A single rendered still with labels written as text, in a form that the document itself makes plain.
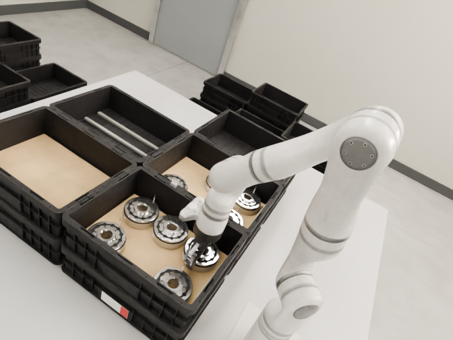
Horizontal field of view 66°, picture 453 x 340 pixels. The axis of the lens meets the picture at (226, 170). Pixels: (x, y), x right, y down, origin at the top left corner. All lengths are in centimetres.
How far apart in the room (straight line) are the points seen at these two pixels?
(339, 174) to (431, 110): 330
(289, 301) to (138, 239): 45
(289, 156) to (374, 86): 318
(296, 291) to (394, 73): 313
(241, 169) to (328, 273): 77
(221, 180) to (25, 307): 61
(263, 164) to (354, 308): 80
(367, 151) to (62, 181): 90
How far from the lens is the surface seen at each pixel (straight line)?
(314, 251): 70
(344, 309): 132
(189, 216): 86
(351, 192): 59
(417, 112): 385
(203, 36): 426
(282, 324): 88
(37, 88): 253
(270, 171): 67
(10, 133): 127
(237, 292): 116
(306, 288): 82
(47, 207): 96
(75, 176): 119
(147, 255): 100
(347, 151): 55
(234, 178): 71
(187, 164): 131
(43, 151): 128
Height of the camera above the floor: 162
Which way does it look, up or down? 36 degrees down
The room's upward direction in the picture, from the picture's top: 22 degrees clockwise
